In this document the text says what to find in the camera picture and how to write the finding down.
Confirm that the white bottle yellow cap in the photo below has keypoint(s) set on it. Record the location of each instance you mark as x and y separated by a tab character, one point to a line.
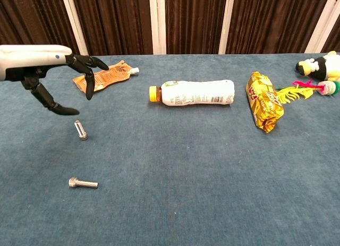
196	93

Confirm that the silver bolt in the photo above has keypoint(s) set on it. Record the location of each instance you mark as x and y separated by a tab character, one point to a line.
83	183
81	131

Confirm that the white partition post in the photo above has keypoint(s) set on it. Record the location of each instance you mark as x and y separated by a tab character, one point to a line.
227	23
157	23
74	23
322	23

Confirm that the orange spout pouch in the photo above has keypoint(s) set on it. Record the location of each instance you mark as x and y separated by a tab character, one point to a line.
114	74

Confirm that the dark brown curtain panel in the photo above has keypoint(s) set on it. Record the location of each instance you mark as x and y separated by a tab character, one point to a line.
29	20
194	20
273	20
333	41
114	20

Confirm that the yellow snack bag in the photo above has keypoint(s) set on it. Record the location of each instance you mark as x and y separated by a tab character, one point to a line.
264	102

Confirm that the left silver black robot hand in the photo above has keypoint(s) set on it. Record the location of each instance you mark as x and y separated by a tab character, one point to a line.
32	58

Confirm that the blue felt table cover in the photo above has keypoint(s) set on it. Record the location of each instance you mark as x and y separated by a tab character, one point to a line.
170	163

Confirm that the colourful feather toy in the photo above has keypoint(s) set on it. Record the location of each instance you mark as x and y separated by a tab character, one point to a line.
292	92

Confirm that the black white yellow plush toy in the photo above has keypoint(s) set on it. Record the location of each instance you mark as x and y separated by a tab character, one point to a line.
321	66

